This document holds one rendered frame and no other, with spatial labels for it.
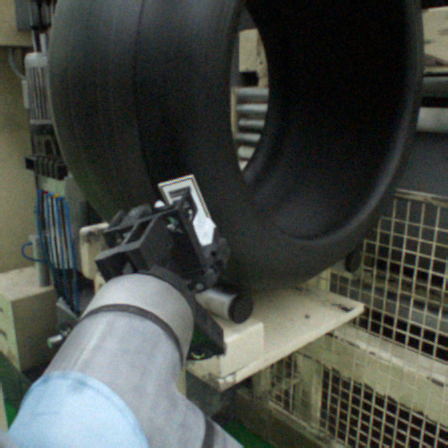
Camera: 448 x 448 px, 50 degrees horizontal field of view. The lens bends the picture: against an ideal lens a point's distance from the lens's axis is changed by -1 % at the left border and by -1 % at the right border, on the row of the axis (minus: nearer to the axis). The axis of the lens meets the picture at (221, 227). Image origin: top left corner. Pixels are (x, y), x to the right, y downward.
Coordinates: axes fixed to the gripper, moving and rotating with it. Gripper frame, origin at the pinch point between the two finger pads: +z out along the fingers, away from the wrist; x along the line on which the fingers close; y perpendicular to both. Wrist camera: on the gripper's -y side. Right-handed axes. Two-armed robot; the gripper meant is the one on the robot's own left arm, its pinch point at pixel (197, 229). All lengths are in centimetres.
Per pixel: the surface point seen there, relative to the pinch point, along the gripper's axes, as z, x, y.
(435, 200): 40, -33, -23
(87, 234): 26.6, 28.2, -4.5
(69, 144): 10.6, 15.2, 12.8
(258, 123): 72, -3, -4
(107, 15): 5.7, 1.9, 24.4
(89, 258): 25.9, 29.7, -8.8
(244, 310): 7.6, 0.8, -16.3
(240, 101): 78, 1, 2
